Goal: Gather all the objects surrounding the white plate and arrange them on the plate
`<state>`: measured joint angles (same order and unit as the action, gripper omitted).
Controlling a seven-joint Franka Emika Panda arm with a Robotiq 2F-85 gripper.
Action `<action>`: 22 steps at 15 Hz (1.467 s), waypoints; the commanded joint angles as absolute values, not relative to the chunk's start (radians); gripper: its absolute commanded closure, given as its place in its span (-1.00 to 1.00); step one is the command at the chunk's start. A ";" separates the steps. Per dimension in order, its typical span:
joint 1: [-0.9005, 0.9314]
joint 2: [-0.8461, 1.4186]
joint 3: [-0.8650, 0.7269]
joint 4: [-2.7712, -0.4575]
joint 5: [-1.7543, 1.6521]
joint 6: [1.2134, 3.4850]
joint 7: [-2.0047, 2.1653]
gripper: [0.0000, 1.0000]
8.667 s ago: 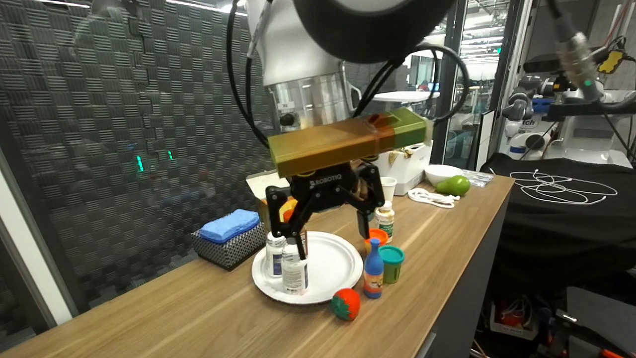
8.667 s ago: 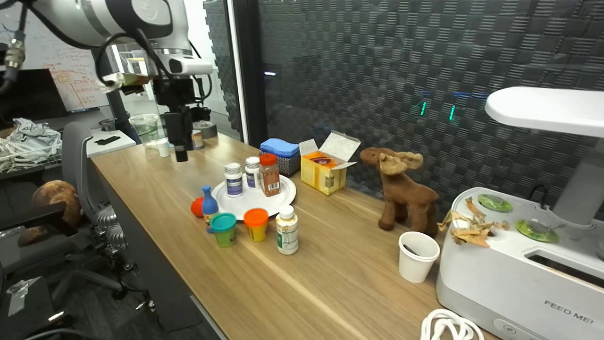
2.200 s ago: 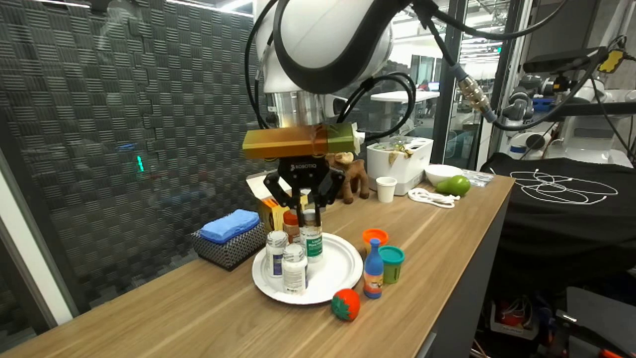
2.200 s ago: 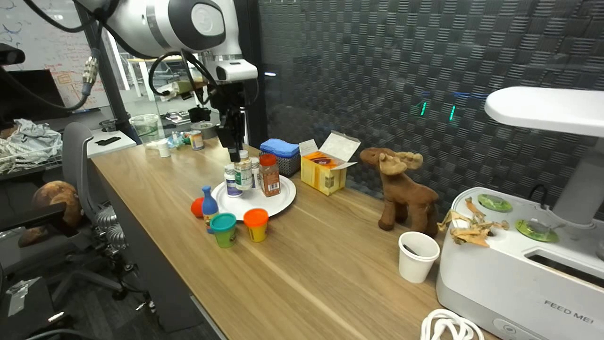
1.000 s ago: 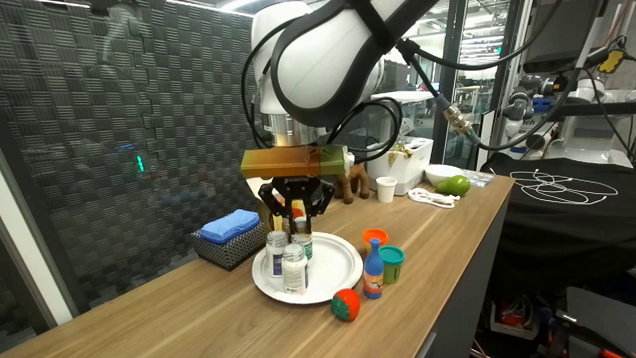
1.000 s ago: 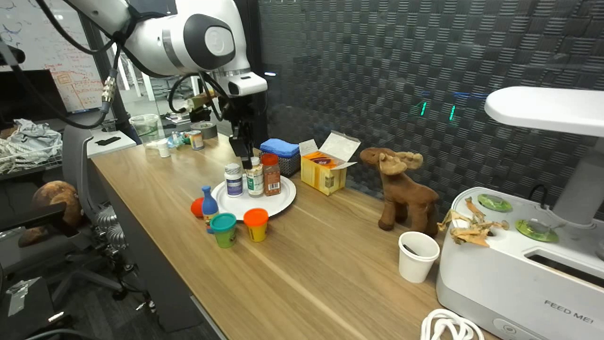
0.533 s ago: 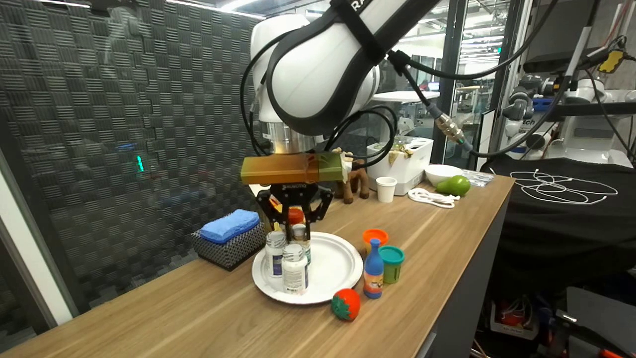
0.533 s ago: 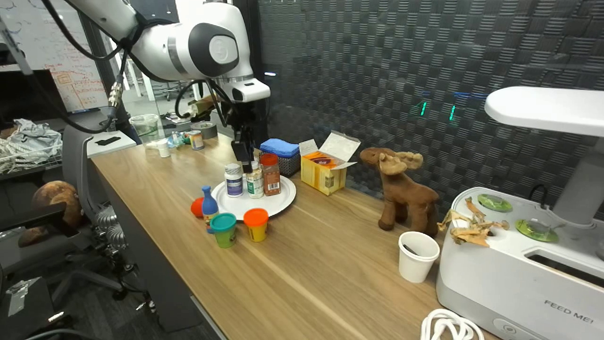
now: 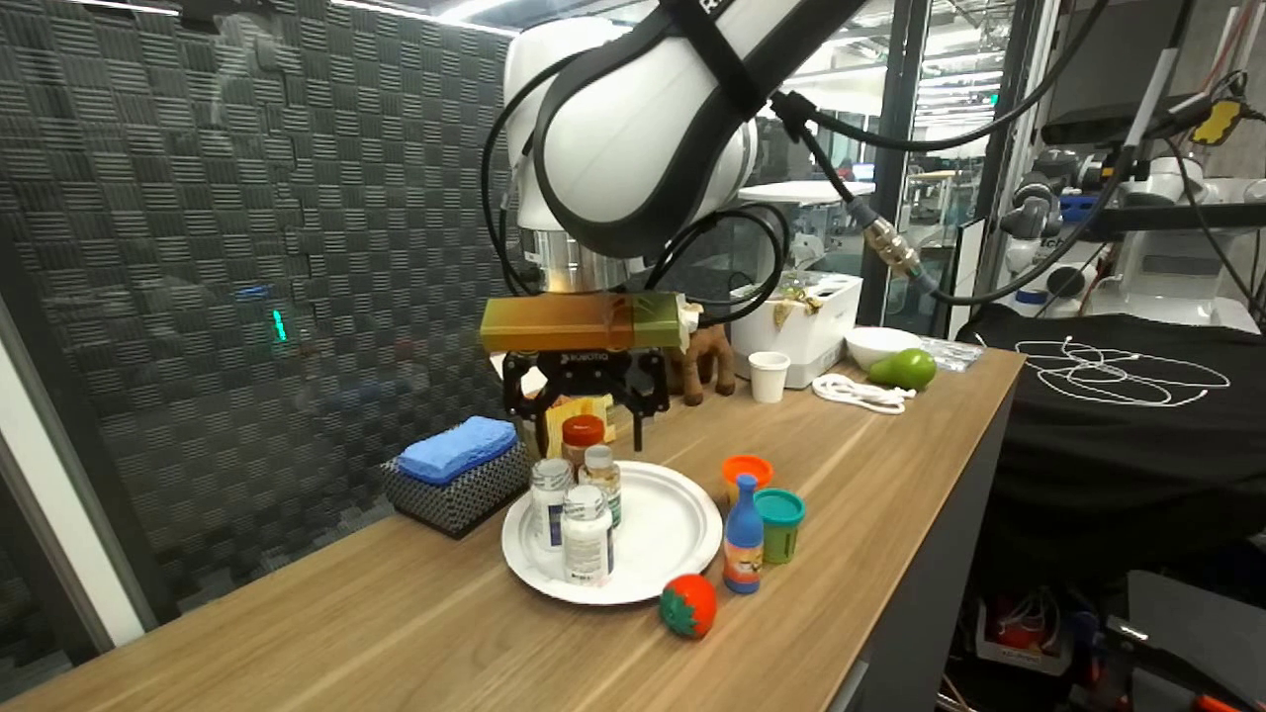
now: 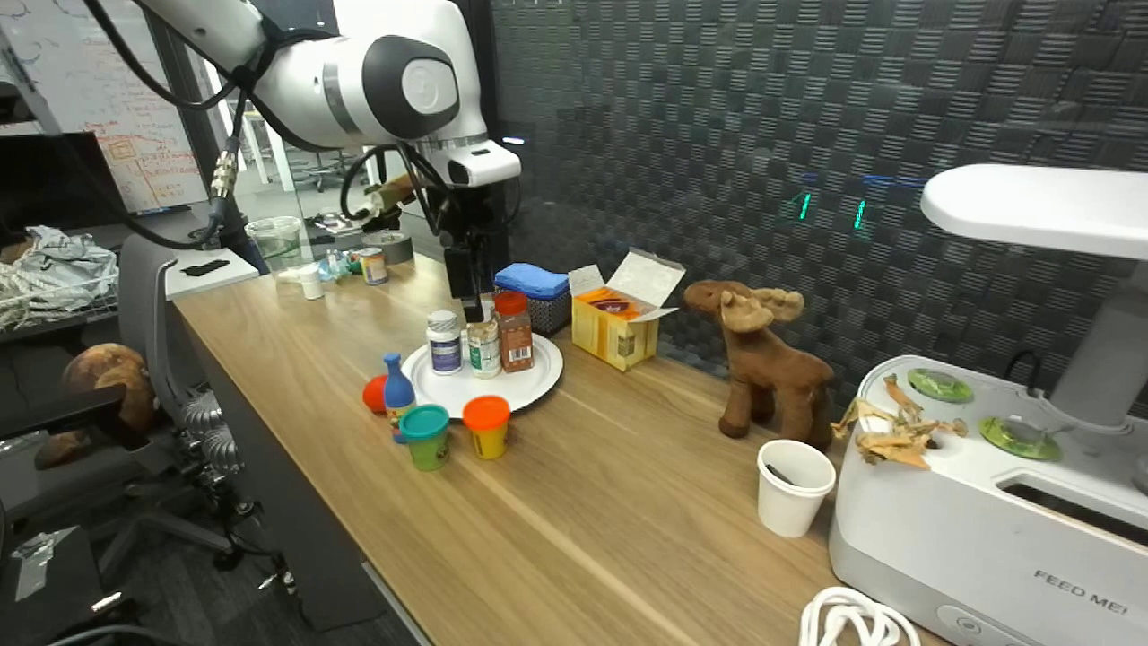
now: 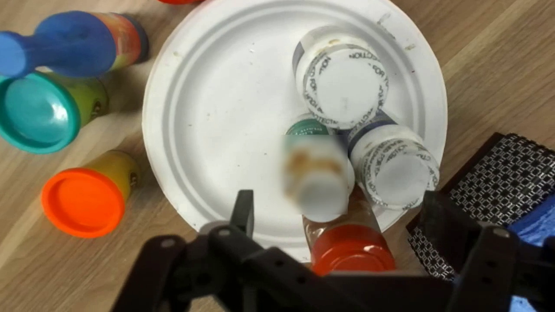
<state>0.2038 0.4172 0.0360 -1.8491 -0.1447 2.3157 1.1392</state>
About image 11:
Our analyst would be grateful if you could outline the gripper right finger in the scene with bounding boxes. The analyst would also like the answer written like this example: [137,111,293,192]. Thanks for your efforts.
[422,191,555,312]

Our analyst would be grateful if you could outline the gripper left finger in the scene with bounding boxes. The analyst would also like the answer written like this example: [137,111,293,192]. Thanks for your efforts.
[111,189,332,312]

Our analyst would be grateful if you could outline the white paper plate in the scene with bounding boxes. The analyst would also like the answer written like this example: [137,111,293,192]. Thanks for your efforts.
[142,0,448,263]

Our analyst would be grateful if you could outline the blue cloth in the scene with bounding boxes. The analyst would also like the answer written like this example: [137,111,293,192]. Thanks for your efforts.
[506,205,555,312]

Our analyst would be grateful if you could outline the black white patterned pouch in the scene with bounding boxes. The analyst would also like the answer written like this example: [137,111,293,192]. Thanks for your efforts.
[406,132,555,283]

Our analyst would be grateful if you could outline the red-capped clear bottle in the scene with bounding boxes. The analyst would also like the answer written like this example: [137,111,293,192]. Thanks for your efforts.
[302,186,396,277]

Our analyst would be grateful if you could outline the white-capped brown-stained bottle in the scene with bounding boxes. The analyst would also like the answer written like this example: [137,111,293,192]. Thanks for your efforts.
[281,133,357,223]

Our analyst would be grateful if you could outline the white-lidded bottle with printed seal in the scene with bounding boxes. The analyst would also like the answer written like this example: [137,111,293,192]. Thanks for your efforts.
[292,25,390,130]
[347,110,441,212]

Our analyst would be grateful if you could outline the green-capped small bottle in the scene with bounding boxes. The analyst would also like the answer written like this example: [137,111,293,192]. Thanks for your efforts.
[285,114,335,136]

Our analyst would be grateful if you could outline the orange-lidded yellow dough tub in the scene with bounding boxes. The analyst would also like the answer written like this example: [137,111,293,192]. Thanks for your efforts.
[40,149,140,239]

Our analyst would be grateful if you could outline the teal-lidded yellow dough tub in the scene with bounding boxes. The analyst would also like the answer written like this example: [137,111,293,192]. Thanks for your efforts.
[0,71,109,155]

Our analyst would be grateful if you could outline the blue-capped colourful bottle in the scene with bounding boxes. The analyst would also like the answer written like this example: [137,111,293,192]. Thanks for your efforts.
[0,10,150,80]

